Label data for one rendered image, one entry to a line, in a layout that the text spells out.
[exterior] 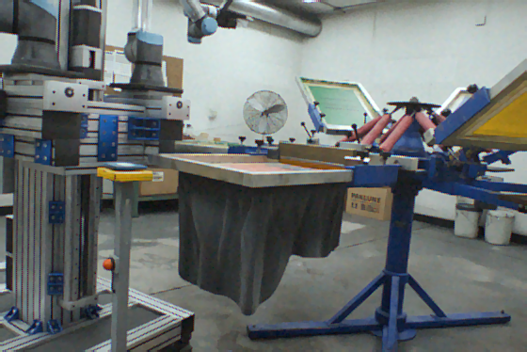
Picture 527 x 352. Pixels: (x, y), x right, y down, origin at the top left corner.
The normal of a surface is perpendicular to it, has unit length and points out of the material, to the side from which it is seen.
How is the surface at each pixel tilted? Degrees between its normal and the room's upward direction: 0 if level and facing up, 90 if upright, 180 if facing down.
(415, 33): 90
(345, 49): 90
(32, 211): 90
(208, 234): 92
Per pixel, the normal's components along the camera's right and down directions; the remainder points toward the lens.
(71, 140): 0.84, 0.11
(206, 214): -0.70, 0.07
